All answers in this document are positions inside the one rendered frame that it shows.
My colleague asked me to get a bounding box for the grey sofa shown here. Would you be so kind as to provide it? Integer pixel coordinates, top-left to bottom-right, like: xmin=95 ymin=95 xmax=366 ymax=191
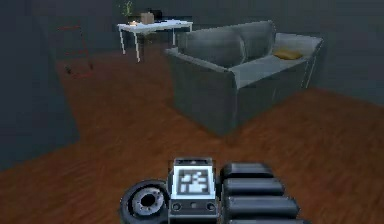
xmin=164 ymin=20 xmax=325 ymax=138

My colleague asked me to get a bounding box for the green house plant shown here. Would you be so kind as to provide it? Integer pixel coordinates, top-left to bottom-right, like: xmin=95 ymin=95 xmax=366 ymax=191
xmin=118 ymin=0 xmax=135 ymax=18

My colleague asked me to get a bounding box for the brown box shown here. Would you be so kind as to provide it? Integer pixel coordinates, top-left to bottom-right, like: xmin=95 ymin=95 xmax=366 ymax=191
xmin=140 ymin=12 xmax=155 ymax=25

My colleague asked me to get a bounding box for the red ladder frame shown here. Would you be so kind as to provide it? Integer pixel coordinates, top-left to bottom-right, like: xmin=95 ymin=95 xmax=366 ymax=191
xmin=56 ymin=21 xmax=95 ymax=80

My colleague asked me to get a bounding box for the white table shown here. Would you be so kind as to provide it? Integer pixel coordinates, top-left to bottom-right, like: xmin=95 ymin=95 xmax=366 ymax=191
xmin=116 ymin=18 xmax=194 ymax=63

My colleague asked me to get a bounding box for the yellow cushion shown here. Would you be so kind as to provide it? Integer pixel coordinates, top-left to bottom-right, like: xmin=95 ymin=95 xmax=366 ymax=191
xmin=273 ymin=48 xmax=304 ymax=61

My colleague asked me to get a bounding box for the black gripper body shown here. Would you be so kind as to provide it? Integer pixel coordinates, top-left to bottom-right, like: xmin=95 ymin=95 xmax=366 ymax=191
xmin=119 ymin=179 xmax=170 ymax=224

